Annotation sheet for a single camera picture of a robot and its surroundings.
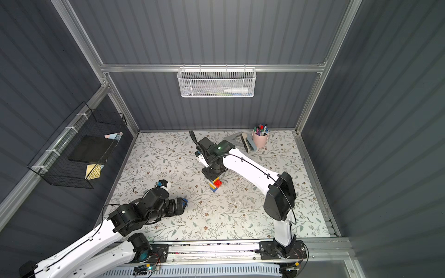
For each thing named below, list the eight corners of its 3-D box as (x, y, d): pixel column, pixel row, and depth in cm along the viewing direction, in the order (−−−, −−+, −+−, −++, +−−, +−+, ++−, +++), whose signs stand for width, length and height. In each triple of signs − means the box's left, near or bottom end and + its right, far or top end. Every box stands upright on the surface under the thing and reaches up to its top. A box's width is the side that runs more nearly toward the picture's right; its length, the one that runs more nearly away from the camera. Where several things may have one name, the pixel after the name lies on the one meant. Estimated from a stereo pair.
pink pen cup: (253, 147, 113) (255, 134, 103) (252, 138, 118) (254, 124, 108) (265, 147, 113) (269, 134, 103) (264, 138, 118) (267, 124, 108)
